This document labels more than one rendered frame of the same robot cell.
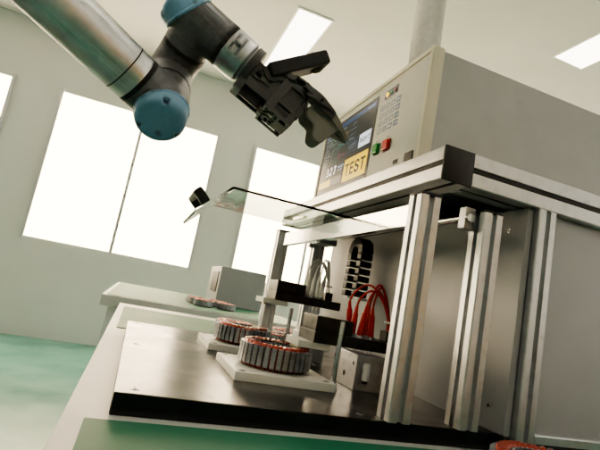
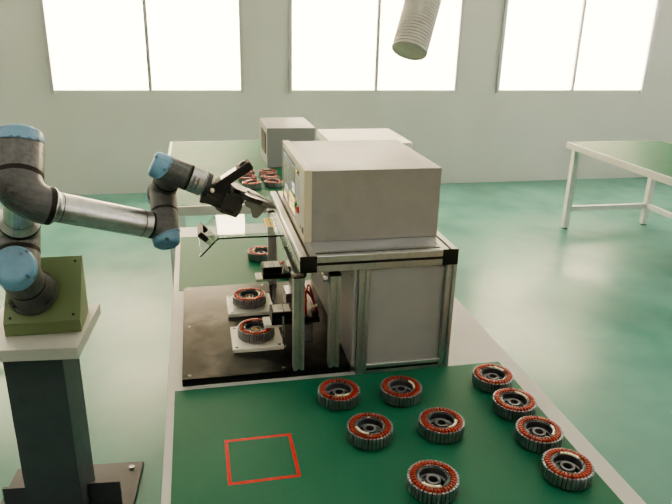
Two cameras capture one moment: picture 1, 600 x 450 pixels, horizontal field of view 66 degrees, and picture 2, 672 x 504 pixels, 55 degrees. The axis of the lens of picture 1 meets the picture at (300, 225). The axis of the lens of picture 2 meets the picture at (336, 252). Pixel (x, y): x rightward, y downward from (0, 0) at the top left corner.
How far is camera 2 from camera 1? 1.36 m
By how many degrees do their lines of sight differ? 30
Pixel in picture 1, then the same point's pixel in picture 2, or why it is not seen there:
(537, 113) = (382, 185)
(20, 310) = (82, 169)
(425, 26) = not seen: outside the picture
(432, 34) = not seen: outside the picture
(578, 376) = (393, 335)
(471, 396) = (335, 353)
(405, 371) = (299, 350)
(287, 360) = (258, 338)
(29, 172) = (31, 14)
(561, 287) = (379, 299)
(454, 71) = (320, 181)
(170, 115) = (170, 243)
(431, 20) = not seen: outside the picture
